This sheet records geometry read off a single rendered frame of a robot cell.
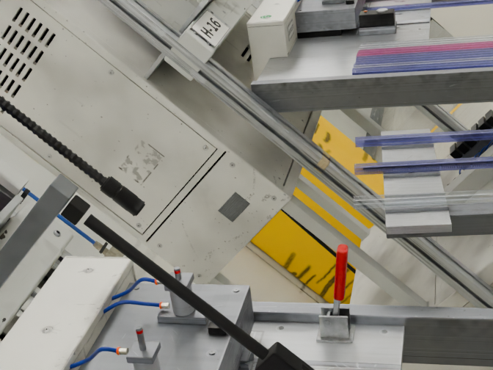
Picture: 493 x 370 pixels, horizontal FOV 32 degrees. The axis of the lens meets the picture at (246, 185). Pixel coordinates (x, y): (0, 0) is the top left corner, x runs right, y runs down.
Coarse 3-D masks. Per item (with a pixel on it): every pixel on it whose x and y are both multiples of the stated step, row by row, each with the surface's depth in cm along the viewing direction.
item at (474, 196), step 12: (432, 192) 98; (444, 192) 97; (456, 192) 97; (468, 192) 97; (480, 192) 96; (492, 192) 96; (360, 204) 98; (372, 204) 98; (384, 204) 98; (396, 204) 97; (408, 204) 97; (420, 204) 97; (432, 204) 97; (444, 204) 97
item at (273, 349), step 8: (280, 344) 56; (272, 352) 55; (280, 352) 55; (288, 352) 56; (264, 360) 55; (272, 360) 55; (280, 360) 55; (288, 360) 55; (296, 360) 56; (256, 368) 56; (264, 368) 55; (272, 368) 55; (280, 368) 55; (288, 368) 55; (296, 368) 55; (304, 368) 56; (312, 368) 56
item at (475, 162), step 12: (492, 156) 107; (360, 168) 108; (372, 168) 108; (384, 168) 108; (396, 168) 107; (408, 168) 107; (420, 168) 107; (432, 168) 107; (444, 168) 107; (456, 168) 106; (468, 168) 106; (480, 168) 106
